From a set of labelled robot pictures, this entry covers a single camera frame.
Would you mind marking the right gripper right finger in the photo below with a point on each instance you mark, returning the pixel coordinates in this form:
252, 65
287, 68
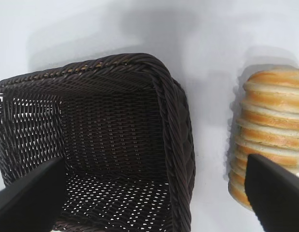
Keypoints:
277, 200

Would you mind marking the long striped bread loaf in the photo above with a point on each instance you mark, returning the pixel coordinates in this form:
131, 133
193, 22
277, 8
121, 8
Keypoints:
273, 116

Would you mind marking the dark brown wicker basket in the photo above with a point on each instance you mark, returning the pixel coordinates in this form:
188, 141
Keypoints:
110, 125

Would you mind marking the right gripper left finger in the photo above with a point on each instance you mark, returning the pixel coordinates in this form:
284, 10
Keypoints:
26, 207

